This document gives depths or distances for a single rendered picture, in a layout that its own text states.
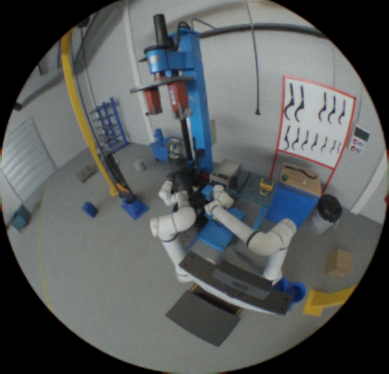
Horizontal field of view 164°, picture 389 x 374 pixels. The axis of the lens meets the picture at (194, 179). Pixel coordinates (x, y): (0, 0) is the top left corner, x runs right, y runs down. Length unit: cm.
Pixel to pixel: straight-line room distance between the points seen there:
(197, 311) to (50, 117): 1189
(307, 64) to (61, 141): 1248
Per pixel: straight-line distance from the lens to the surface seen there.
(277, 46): 295
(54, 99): 1187
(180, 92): 111
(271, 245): 72
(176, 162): 141
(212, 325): 136
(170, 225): 76
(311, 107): 286
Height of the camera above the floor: 217
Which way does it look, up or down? 39 degrees down
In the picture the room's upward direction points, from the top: 10 degrees counter-clockwise
